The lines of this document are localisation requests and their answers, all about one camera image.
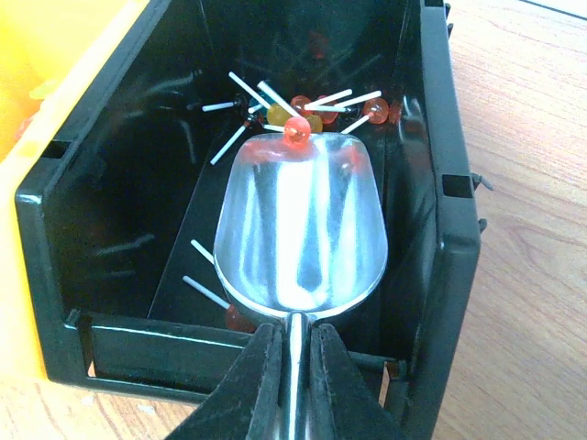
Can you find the yellow plastic bin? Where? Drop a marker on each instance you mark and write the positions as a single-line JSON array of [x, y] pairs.
[[50, 53]]

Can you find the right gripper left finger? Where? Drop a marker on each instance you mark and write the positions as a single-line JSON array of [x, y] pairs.
[[245, 403]]

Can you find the red lollipop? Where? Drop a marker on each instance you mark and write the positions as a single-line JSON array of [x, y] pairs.
[[296, 128]]

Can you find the metal scoop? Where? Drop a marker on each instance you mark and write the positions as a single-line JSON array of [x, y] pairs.
[[300, 240]]

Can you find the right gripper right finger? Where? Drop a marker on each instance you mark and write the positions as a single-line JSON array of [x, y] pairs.
[[341, 406]]

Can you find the black plastic bin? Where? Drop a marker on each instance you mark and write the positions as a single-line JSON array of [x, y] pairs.
[[118, 216]]

